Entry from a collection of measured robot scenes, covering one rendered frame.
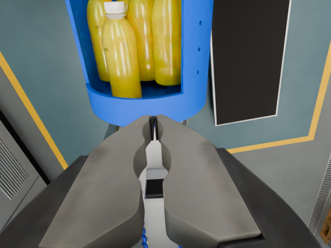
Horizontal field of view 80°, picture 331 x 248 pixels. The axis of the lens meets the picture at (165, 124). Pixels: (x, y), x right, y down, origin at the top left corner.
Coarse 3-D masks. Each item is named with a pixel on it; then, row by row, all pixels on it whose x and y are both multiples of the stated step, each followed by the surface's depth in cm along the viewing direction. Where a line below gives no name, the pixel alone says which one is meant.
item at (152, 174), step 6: (162, 168) 86; (150, 174) 83; (156, 174) 83; (162, 174) 83; (150, 180) 78; (156, 180) 78; (162, 180) 78; (150, 186) 76; (156, 186) 76; (162, 186) 75; (150, 192) 73; (156, 192) 73; (162, 192) 73; (144, 198) 73; (150, 198) 73; (156, 198) 73; (162, 198) 73
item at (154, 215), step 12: (156, 144) 79; (156, 156) 83; (156, 168) 86; (144, 180) 90; (144, 192) 94; (144, 204) 98; (156, 204) 99; (144, 216) 103; (156, 216) 103; (156, 228) 109; (156, 240) 115; (168, 240) 116
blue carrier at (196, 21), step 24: (72, 0) 39; (192, 0) 31; (72, 24) 39; (192, 24) 33; (192, 48) 35; (96, 72) 50; (192, 72) 37; (96, 96) 39; (144, 96) 50; (168, 96) 37; (192, 96) 40; (120, 120) 39
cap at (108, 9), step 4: (104, 4) 38; (108, 4) 37; (112, 4) 37; (116, 4) 37; (120, 4) 37; (124, 4) 39; (104, 8) 38; (108, 8) 37; (112, 8) 37; (116, 8) 37; (120, 8) 38; (124, 8) 39; (108, 12) 38; (112, 12) 38; (116, 12) 38
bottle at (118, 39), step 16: (112, 16) 38; (112, 32) 38; (128, 32) 39; (112, 48) 39; (128, 48) 40; (112, 64) 41; (128, 64) 42; (112, 80) 44; (128, 80) 43; (128, 96) 45
